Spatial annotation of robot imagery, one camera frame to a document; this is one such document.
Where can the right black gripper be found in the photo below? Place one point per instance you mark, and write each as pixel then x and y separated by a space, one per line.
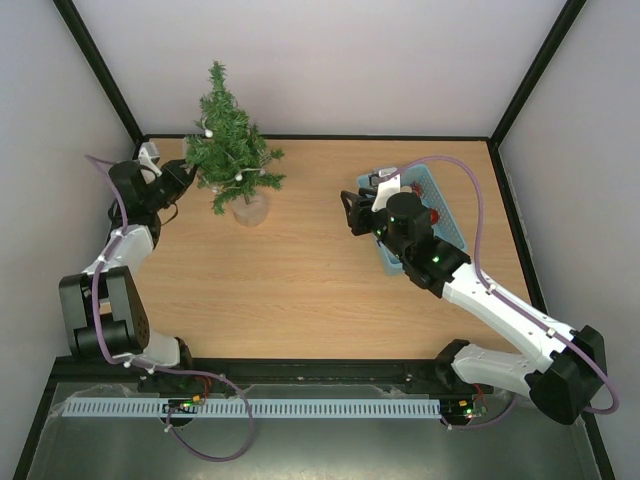
pixel 363 215

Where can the fairy light string white beads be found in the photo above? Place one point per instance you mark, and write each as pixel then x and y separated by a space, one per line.
pixel 232 161

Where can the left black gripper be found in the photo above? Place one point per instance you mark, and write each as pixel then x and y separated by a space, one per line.
pixel 174 169

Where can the black frame rail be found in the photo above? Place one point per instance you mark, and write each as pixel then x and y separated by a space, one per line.
pixel 432 377

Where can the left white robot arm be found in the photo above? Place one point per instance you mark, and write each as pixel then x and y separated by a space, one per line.
pixel 103 312

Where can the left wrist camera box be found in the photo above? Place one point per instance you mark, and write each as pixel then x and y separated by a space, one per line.
pixel 148 157

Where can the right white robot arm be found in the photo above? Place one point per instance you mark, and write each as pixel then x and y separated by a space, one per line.
pixel 559 368

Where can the small green christmas tree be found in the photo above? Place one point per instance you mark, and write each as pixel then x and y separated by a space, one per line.
pixel 220 104

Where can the white cable duct rail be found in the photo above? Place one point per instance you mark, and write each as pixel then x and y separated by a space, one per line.
pixel 258 408

